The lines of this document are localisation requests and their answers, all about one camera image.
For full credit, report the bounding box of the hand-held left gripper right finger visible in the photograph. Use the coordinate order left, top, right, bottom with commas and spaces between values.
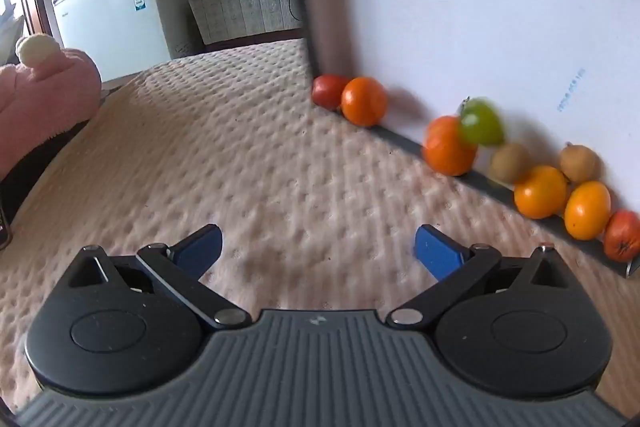
385, 223, 576, 328

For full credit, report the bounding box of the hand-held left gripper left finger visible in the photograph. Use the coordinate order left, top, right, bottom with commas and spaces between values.
67, 223, 253, 332

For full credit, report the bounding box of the orange mandarin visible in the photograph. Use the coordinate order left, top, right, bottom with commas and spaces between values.
513, 165, 569, 220
341, 77, 389, 128
564, 181, 612, 242
421, 116, 478, 178

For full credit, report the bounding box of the brown kiwi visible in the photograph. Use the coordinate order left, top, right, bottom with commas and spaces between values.
489, 143, 532, 185

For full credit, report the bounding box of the green jujube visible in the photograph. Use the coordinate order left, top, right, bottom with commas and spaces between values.
459, 97, 506, 146

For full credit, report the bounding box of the yellow-green jujube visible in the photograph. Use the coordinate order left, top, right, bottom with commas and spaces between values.
558, 142, 601, 184

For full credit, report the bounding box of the small red apple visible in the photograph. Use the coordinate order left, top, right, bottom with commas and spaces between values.
603, 209, 640, 263
311, 74, 351, 112

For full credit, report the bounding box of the white box with dark rim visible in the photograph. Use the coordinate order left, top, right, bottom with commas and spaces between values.
287, 0, 640, 279

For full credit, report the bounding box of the black cloth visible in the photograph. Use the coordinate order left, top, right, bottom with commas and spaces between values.
0, 122, 91, 228

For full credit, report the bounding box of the pink plush toy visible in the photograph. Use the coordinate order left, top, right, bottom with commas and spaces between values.
0, 33, 103, 180

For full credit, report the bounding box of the cabinet with cloth cover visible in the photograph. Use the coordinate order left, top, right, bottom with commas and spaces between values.
187, 0, 307, 54

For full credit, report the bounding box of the white chest freezer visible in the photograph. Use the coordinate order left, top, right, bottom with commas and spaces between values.
52, 0, 193, 82

